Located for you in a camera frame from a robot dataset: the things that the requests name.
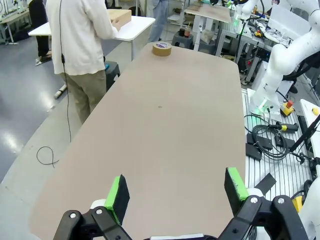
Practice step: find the person in white cardigan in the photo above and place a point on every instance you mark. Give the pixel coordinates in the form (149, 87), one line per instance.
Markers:
(75, 37)

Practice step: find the person's right forearm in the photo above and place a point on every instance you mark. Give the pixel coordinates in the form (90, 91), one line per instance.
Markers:
(110, 30)

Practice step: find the white table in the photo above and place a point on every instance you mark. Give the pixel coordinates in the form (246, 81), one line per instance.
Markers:
(140, 27)

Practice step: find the white flat panel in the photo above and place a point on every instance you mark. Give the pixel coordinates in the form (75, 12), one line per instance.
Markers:
(287, 20)

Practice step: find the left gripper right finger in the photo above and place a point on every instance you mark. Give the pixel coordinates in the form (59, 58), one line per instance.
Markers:
(233, 190)

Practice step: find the person's right hand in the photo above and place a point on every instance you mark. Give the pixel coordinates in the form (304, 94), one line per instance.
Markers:
(116, 25)

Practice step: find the brown packing tape roll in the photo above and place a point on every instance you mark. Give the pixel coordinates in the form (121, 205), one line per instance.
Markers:
(162, 50)

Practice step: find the brown cardboard box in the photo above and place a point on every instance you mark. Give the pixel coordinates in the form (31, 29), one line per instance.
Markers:
(121, 17)

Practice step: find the grey stool with cups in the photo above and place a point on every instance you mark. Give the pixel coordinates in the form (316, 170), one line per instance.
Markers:
(182, 41)

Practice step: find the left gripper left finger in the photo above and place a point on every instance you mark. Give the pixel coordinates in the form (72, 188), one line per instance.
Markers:
(120, 200)

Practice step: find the brown topped table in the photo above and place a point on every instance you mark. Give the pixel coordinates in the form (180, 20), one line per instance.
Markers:
(212, 12)

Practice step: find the black plastic stool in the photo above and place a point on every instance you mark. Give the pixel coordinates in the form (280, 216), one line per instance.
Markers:
(112, 75)

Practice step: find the person in black clothes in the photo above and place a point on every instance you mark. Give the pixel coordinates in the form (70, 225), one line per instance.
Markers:
(40, 25)

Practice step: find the person in blue jeans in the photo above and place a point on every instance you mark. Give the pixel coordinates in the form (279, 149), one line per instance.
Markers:
(158, 22)

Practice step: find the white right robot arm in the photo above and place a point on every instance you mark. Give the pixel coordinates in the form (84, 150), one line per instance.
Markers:
(277, 62)

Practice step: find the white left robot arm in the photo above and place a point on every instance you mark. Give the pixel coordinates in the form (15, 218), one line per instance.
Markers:
(313, 212)

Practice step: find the yellow red emergency stop button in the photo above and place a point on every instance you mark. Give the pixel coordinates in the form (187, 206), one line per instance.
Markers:
(286, 108)

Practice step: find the black power brick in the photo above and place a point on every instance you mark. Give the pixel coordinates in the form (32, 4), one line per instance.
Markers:
(253, 151)

